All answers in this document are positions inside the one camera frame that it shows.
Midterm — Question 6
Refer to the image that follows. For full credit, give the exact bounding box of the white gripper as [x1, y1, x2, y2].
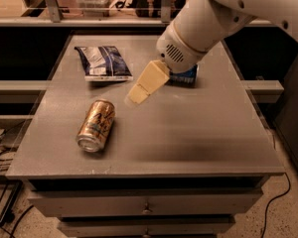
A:
[126, 20, 207, 105]

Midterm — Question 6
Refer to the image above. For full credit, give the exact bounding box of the orange soda can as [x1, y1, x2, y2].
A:
[76, 99, 115, 153]

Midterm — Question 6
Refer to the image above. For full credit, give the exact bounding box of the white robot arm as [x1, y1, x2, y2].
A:
[127, 0, 298, 105]

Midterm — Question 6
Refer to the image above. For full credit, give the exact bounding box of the blue Pepsi can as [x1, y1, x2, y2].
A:
[169, 64, 199, 85]

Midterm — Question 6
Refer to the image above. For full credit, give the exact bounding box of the blue chip bag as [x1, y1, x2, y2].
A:
[74, 46, 133, 82]

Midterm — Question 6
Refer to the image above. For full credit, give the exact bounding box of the grey drawer cabinet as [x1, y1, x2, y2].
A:
[8, 35, 283, 238]

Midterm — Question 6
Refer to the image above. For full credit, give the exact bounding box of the upper drawer knob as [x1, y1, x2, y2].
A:
[142, 207, 152, 215]

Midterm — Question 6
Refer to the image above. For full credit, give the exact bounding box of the grey metal shelf rail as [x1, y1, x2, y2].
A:
[0, 0, 279, 28]

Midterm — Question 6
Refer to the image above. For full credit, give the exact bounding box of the black cable right floor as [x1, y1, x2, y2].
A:
[259, 172, 292, 238]

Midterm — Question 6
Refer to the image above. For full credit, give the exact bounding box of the black cables left floor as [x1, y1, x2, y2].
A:
[0, 122, 34, 238]

